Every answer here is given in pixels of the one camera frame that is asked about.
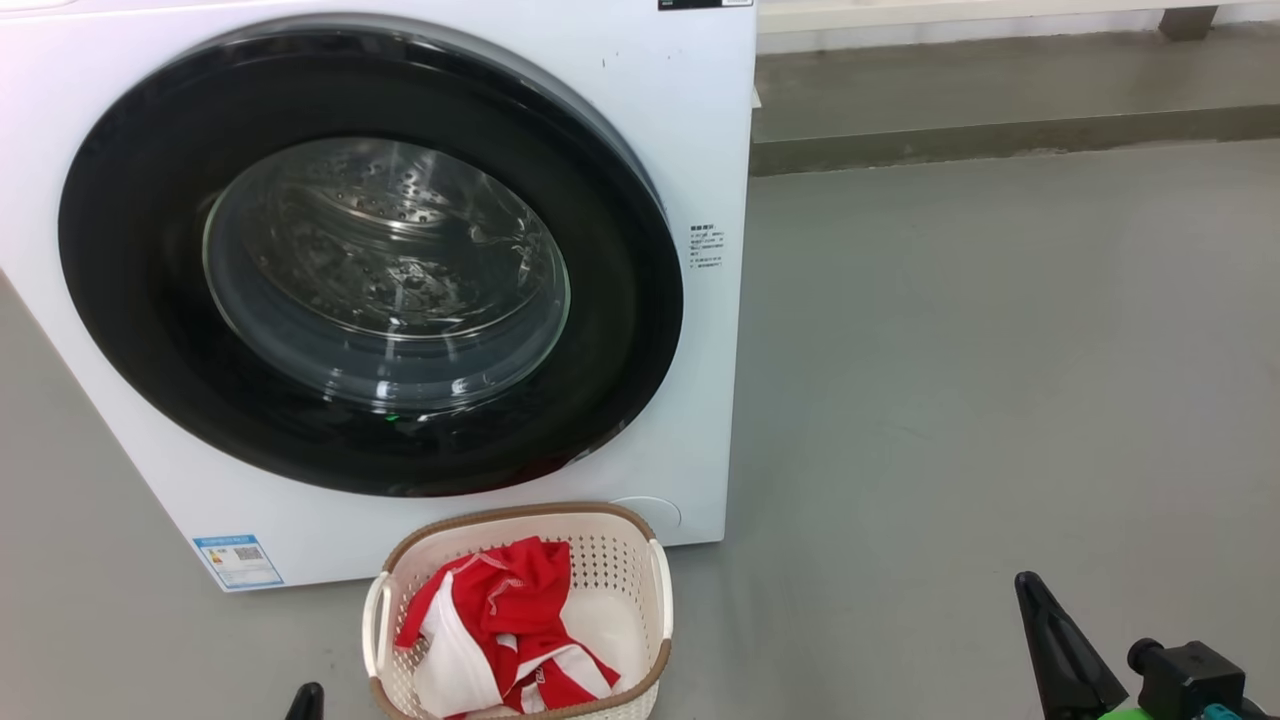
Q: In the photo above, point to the cream basket with brown rim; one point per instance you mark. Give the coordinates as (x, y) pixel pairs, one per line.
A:
(620, 560)

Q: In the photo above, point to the white front-load washing machine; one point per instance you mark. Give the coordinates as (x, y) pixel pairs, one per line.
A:
(700, 120)

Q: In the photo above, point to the grey bench leg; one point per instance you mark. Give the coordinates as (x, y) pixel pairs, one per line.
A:
(1188, 22)

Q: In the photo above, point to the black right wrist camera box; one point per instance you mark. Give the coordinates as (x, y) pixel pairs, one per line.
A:
(1195, 675)

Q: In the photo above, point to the round white filter cover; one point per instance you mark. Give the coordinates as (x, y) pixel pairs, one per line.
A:
(655, 510)

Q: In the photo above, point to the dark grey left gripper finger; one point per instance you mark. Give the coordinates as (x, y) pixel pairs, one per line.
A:
(306, 705)

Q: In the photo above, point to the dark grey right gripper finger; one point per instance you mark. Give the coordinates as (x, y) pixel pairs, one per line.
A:
(1070, 670)

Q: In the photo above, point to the black round washer door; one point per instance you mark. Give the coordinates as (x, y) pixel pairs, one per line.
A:
(620, 300)

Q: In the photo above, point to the red and white garment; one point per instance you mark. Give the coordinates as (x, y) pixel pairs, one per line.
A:
(520, 600)

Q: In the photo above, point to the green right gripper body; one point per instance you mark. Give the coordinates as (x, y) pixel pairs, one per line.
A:
(1128, 714)

